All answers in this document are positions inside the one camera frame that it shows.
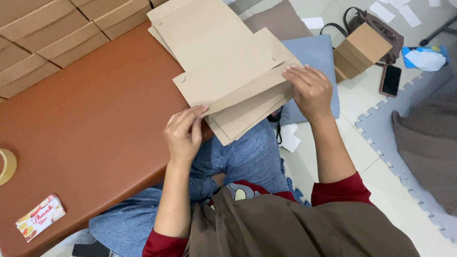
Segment person's right hand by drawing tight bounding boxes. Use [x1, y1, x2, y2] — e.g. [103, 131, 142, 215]
[282, 64, 334, 123]

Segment blue tissue packet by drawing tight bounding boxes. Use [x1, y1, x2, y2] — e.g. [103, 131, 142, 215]
[402, 45, 450, 72]

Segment person's left hand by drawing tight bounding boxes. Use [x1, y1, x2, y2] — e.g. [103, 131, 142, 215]
[164, 104, 209, 165]

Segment stack of assembled cardboard boxes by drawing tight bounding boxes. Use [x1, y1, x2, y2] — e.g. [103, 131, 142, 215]
[0, 0, 169, 104]

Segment person's blue jeans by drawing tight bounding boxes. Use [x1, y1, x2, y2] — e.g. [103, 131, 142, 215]
[88, 118, 290, 257]

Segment blue-grey cushion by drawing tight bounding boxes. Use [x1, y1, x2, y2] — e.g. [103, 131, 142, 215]
[278, 34, 341, 126]

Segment smartphone in brown case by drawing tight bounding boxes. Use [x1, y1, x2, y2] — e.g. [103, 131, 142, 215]
[378, 64, 402, 98]

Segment dark-framed glasses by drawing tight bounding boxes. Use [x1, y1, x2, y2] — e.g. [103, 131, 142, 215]
[371, 20, 397, 41]

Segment kraft cardboard box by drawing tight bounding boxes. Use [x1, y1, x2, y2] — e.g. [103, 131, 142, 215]
[147, 0, 305, 117]

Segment half-folded brown cardboard box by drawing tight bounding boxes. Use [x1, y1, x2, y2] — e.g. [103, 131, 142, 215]
[333, 22, 393, 85]

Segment brown cloth heap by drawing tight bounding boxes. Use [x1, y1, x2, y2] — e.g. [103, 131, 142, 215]
[391, 42, 457, 217]

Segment black strap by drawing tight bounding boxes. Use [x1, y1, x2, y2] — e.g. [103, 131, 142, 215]
[267, 106, 285, 145]

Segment person's red shirt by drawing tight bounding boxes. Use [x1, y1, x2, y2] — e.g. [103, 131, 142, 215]
[142, 171, 375, 257]

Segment brown leather handbag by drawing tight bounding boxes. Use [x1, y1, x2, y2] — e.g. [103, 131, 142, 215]
[320, 7, 405, 67]

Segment grey foam puzzle mat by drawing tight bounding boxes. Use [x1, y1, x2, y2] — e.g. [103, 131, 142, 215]
[355, 68, 457, 244]

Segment person's brown headscarf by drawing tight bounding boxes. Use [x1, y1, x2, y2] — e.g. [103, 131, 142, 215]
[184, 187, 422, 257]

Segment beige tape roll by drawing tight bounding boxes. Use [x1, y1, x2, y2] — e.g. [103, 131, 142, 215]
[0, 148, 18, 186]

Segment black chair leg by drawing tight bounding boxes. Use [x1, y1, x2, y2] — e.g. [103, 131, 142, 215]
[419, 16, 457, 47]

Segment stack of printed cards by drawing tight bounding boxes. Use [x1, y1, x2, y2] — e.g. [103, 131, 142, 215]
[15, 194, 66, 243]

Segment brown cushion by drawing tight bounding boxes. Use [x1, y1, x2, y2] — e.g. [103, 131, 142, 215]
[243, 0, 314, 41]

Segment pile of flat cardboard blanks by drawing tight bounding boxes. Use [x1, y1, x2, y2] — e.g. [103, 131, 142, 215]
[148, 24, 298, 146]

